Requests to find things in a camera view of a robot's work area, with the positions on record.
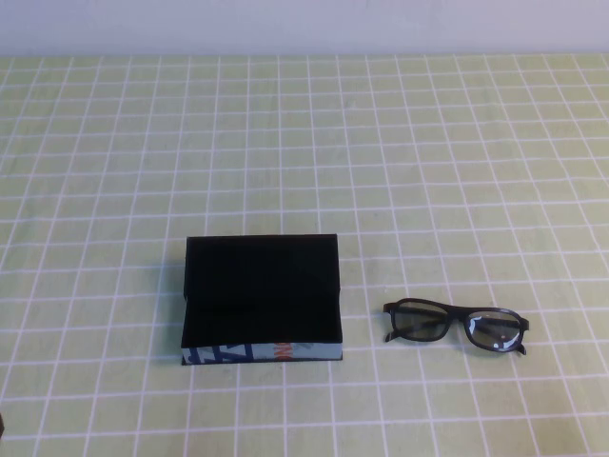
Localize green checked tablecloth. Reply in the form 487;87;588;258
0;52;609;457

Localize black frame glasses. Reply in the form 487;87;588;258
382;297;532;357

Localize black glasses case printed side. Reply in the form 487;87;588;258
180;232;344;367

